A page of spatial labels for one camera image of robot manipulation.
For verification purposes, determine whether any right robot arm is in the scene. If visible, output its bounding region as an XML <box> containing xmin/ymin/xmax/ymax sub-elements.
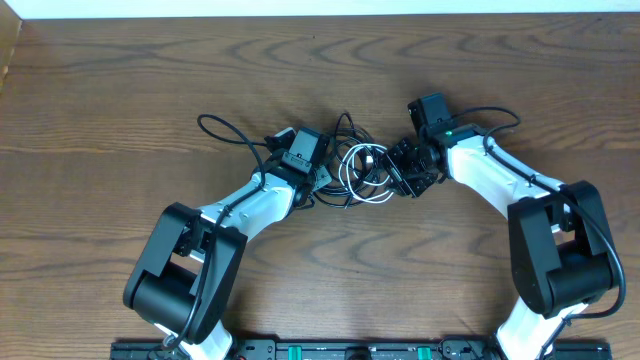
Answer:
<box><xmin>383</xmin><ymin>93</ymin><xmax>627</xmax><ymax>359</ymax></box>

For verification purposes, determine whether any right camera cable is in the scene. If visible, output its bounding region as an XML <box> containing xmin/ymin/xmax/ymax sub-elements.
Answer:
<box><xmin>449</xmin><ymin>105</ymin><xmax>627</xmax><ymax>360</ymax></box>

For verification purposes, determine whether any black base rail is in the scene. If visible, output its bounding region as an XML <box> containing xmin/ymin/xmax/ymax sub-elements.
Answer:
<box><xmin>108</xmin><ymin>336</ymin><xmax>613</xmax><ymax>360</ymax></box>

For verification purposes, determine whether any black USB cable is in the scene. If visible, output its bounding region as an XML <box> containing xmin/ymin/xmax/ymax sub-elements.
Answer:
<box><xmin>312</xmin><ymin>111</ymin><xmax>396</xmax><ymax>210</ymax></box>

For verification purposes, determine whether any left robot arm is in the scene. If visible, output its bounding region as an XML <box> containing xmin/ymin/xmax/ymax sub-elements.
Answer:
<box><xmin>123</xmin><ymin>128</ymin><xmax>330</xmax><ymax>359</ymax></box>

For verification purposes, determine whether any left camera cable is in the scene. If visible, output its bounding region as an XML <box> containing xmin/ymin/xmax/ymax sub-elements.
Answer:
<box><xmin>162</xmin><ymin>113</ymin><xmax>281</xmax><ymax>351</ymax></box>

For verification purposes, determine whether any white USB cable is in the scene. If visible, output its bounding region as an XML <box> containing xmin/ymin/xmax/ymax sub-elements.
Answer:
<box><xmin>337</xmin><ymin>143</ymin><xmax>396</xmax><ymax>205</ymax></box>

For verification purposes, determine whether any camera cable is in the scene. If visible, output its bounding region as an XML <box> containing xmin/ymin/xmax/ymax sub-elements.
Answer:
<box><xmin>162</xmin><ymin>113</ymin><xmax>281</xmax><ymax>351</ymax></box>
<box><xmin>449</xmin><ymin>105</ymin><xmax>627</xmax><ymax>360</ymax></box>

